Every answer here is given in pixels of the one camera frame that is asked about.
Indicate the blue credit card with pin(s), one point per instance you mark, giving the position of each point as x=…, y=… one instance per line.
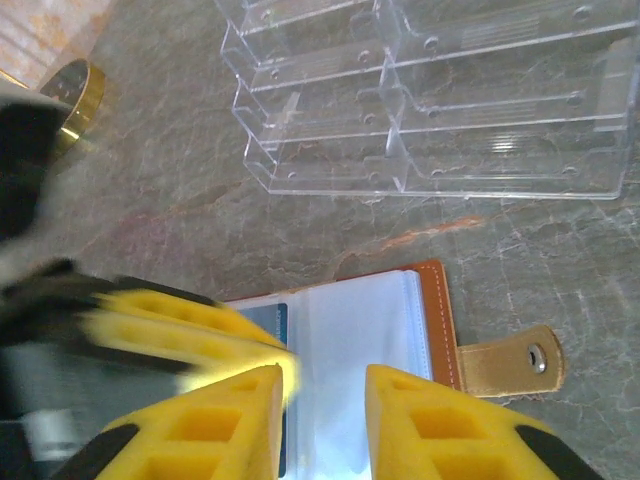
x=265, y=322

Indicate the round gold-rimmed tin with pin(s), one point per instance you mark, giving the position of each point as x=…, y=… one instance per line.
x=80, y=100

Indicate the brown leather card holder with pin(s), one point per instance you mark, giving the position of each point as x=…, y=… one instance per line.
x=440, y=320

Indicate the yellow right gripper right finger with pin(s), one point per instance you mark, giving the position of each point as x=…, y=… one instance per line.
x=450, y=440

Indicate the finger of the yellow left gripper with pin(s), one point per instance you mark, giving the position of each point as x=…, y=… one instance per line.
x=200, y=345
x=165, y=305

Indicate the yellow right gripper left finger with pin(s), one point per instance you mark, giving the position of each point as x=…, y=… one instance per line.
x=200, y=440

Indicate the clear acrylic card rack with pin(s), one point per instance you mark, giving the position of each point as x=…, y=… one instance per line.
x=450, y=100

